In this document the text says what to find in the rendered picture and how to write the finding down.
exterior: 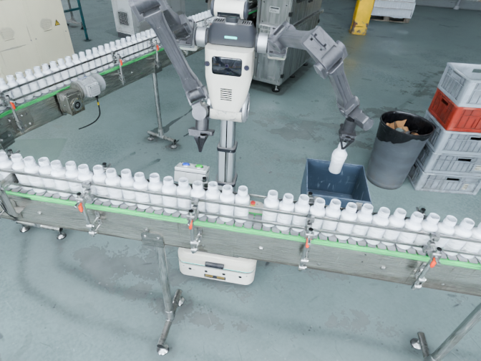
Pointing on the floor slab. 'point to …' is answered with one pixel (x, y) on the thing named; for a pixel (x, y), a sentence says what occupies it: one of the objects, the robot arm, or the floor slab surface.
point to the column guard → (361, 16)
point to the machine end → (262, 62)
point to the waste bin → (396, 149)
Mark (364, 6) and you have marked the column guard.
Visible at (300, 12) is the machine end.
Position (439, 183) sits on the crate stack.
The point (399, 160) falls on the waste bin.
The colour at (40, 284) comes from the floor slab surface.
